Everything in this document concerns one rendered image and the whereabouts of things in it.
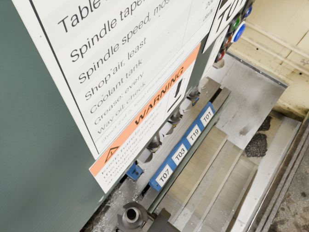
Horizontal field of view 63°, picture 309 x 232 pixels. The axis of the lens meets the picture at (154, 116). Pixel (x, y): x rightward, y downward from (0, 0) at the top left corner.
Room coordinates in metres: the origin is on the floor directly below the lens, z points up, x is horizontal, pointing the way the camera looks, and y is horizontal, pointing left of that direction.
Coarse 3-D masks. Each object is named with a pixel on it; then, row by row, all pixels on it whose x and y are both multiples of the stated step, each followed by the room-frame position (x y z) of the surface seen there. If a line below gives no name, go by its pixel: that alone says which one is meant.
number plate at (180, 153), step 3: (180, 147) 0.36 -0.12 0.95; (183, 147) 0.37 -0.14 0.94; (177, 150) 0.35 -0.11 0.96; (180, 150) 0.35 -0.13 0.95; (183, 150) 0.36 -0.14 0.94; (186, 150) 0.36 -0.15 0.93; (177, 153) 0.34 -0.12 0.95; (180, 153) 0.34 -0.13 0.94; (183, 153) 0.35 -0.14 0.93; (174, 156) 0.32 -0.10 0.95; (177, 156) 0.33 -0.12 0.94; (180, 156) 0.33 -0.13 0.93; (183, 156) 0.34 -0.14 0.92; (174, 159) 0.31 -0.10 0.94; (177, 159) 0.32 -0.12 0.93; (180, 159) 0.32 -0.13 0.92; (177, 162) 0.30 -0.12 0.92
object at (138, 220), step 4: (128, 208) 0.05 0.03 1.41; (132, 208) 0.05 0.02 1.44; (136, 208) 0.06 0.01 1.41; (124, 212) 0.05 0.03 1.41; (136, 212) 0.05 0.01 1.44; (140, 212) 0.05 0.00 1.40; (124, 216) 0.04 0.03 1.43; (136, 216) 0.04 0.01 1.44; (140, 216) 0.04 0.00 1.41; (124, 220) 0.03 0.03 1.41; (128, 220) 0.03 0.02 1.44; (132, 220) 0.03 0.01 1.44; (136, 220) 0.03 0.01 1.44; (140, 220) 0.03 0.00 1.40; (124, 224) 0.02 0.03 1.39; (128, 224) 0.02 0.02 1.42; (132, 224) 0.03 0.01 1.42; (136, 224) 0.03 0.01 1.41; (140, 224) 0.03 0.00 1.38; (128, 228) 0.02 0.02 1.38; (132, 228) 0.02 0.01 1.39; (136, 228) 0.02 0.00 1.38
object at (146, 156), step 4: (148, 148) 0.25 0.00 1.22; (144, 152) 0.23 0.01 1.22; (148, 152) 0.24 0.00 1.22; (152, 152) 0.24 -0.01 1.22; (140, 156) 0.22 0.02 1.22; (144, 156) 0.22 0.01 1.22; (148, 156) 0.22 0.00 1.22; (152, 156) 0.23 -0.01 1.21; (140, 160) 0.21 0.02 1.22; (144, 160) 0.21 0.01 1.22; (148, 160) 0.21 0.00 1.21
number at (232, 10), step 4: (236, 0) 0.23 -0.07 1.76; (240, 0) 0.25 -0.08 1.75; (244, 0) 0.27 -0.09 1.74; (232, 4) 0.22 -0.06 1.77; (236, 4) 0.24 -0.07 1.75; (240, 4) 0.26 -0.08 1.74; (232, 8) 0.23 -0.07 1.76; (236, 8) 0.25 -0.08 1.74; (228, 12) 0.22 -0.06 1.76; (232, 12) 0.24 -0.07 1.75; (228, 16) 0.23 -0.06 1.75; (232, 16) 0.24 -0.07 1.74; (228, 20) 0.23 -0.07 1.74; (224, 24) 0.23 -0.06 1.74
